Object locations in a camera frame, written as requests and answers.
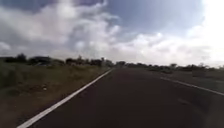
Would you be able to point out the thin white painted line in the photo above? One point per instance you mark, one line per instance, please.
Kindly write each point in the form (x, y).
(193, 86)

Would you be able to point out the row of trees and bushes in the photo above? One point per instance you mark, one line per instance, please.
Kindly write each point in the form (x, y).
(36, 60)

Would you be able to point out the reddish-brown asphalt road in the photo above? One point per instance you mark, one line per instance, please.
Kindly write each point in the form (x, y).
(133, 100)

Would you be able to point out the broad white painted line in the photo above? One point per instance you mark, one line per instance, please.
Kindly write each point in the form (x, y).
(56, 105)

